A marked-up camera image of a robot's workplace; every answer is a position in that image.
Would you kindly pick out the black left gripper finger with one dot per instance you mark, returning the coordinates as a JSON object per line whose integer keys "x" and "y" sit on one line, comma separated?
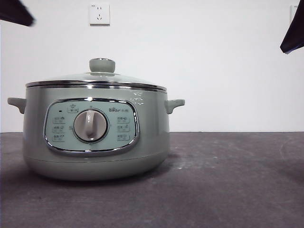
{"x": 14, "y": 10}

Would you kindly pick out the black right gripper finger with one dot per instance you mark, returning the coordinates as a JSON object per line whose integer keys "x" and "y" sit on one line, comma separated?
{"x": 295, "y": 35}

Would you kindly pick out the glass lid with green knob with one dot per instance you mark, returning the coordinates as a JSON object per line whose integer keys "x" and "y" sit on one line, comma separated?
{"x": 102, "y": 65}

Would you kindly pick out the pale green electric cooking pot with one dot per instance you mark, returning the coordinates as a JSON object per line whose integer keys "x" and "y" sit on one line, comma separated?
{"x": 152, "y": 123}

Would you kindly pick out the white wall socket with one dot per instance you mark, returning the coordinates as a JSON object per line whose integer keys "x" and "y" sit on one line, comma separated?
{"x": 291, "y": 12}
{"x": 99, "y": 14}

